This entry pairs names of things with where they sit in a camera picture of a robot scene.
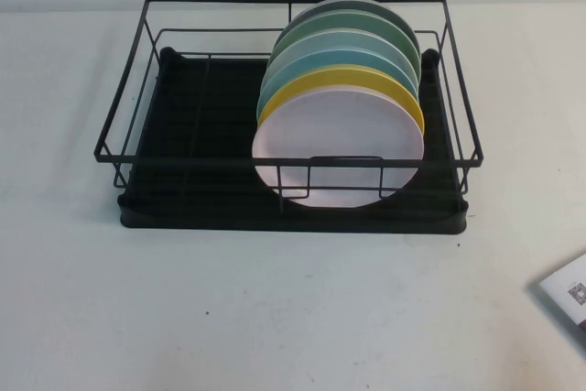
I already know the black plastic drip tray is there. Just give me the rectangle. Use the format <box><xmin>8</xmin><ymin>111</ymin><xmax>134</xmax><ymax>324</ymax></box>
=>
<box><xmin>117</xmin><ymin>46</ymin><xmax>471</xmax><ymax>234</ymax></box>

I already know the dark grey-green round plate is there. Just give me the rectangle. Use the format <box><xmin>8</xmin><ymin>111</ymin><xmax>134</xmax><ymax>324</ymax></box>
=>
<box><xmin>285</xmin><ymin>0</ymin><xmax>422</xmax><ymax>51</ymax></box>

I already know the green round plate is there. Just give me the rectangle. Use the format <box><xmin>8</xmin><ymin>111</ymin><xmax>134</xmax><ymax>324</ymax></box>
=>
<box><xmin>272</xmin><ymin>9</ymin><xmax>422</xmax><ymax>77</ymax></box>

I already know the pale grey round plate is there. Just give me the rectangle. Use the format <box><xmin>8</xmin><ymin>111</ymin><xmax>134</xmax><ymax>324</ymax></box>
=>
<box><xmin>266</xmin><ymin>27</ymin><xmax>416</xmax><ymax>86</ymax></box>

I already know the yellow round plate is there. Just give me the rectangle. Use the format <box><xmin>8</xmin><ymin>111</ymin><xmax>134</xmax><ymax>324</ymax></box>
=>
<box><xmin>256</xmin><ymin>63</ymin><xmax>427</xmax><ymax>155</ymax></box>

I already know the teal blue round plate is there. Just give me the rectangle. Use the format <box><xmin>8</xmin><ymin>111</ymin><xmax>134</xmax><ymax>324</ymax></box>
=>
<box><xmin>256</xmin><ymin>48</ymin><xmax>420</xmax><ymax>123</ymax></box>

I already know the white QR code booklet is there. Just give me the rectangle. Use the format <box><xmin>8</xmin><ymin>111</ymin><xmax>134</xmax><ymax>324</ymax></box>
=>
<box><xmin>526</xmin><ymin>251</ymin><xmax>586</xmax><ymax>353</ymax></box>

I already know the pink round plate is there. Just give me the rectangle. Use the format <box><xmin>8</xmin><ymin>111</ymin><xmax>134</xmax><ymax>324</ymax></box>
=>
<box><xmin>251</xmin><ymin>85</ymin><xmax>420</xmax><ymax>209</ymax></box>

